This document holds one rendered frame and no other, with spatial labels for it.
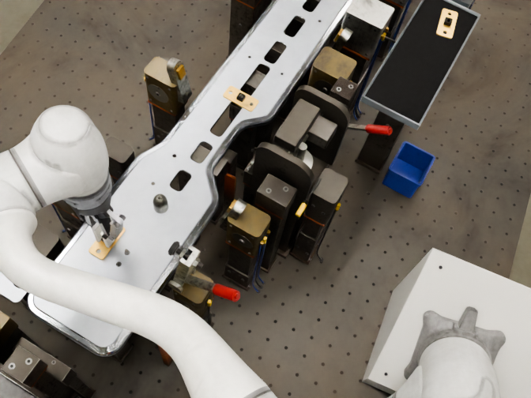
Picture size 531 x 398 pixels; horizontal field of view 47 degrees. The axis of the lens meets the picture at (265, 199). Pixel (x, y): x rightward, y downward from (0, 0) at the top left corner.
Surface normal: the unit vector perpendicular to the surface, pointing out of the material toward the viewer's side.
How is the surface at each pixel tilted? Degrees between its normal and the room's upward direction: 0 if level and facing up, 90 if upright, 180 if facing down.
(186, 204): 0
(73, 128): 14
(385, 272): 0
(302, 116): 0
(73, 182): 89
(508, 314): 45
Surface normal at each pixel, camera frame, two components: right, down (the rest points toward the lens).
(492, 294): -0.22, 0.27
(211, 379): -0.21, -0.50
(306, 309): 0.08, -0.43
